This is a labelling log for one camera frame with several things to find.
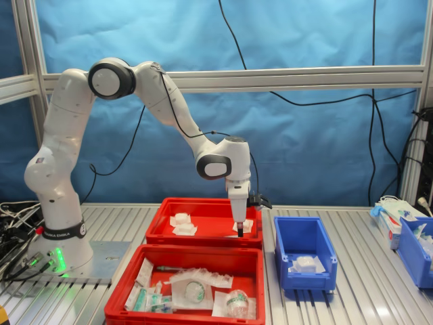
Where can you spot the light blue face masks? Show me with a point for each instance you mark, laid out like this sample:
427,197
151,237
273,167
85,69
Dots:
392,204

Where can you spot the clear syringe blister pack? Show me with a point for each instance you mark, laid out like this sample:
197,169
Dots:
206,276

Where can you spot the white blue cardboard box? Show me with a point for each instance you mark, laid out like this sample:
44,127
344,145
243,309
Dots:
389,233

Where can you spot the clear packet green printed roll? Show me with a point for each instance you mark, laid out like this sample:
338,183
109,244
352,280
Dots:
236,303

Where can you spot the blue plastic storage bin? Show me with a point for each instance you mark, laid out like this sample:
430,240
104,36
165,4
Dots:
411,267
304,281

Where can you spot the aluminium frame post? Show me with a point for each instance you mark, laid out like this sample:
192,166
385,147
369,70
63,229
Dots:
424,34
28,34

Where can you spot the metal base plate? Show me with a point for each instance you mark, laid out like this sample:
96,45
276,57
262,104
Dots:
108,260

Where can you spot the blue fabric backdrop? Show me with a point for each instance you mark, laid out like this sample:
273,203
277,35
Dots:
304,152

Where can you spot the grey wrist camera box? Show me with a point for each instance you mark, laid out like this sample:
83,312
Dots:
258,201

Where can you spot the black equipment rack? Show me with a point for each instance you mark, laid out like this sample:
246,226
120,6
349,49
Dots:
427,169

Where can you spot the aluminium frame beam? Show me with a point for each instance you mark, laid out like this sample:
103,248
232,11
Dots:
287,78
13,88

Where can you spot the yellow emergency stop box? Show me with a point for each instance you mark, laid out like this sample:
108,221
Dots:
2,316

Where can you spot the white paper packet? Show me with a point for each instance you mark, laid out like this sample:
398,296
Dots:
144,271

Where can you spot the white bandage blister pack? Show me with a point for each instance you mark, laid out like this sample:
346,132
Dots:
177,216
185,220
247,226
320,267
306,263
186,229

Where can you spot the white packet with green item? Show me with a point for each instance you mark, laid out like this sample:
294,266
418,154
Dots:
193,291

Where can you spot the red plastic crate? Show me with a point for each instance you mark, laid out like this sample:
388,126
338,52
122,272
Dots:
113,315
203,242

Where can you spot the grey-green capped needle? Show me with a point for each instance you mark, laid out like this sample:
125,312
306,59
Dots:
167,269

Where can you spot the green syringe in wrapper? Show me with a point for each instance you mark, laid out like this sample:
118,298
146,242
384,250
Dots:
137,301
160,303

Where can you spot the white packet with green print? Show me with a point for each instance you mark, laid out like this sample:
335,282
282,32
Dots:
423,237

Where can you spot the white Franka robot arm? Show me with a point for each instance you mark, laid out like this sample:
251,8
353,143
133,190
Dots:
61,135

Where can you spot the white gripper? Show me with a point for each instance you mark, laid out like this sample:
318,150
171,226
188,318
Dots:
238,203

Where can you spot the white power plug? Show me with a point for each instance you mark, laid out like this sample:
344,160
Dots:
423,202

